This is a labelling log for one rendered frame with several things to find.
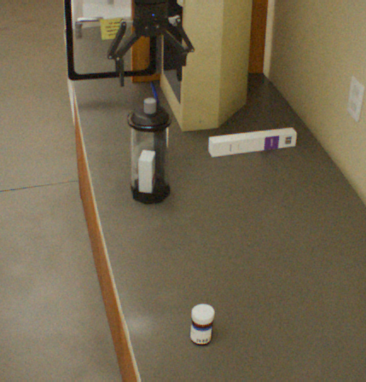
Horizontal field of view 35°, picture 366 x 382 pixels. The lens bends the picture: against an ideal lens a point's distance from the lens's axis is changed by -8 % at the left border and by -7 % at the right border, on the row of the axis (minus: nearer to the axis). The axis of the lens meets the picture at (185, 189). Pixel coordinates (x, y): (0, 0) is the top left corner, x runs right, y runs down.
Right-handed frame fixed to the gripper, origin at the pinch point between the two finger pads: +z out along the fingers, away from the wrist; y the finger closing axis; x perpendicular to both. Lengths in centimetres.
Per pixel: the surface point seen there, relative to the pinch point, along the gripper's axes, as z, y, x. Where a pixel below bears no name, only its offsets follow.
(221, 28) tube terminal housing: -0.6, -24.8, -28.6
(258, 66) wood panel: 31, -51, -67
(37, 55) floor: 126, 42, -325
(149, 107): 7.5, 0.4, 1.4
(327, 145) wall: 35, -57, -17
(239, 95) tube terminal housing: 28, -35, -39
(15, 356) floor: 127, 53, -27
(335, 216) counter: 34, -45, 18
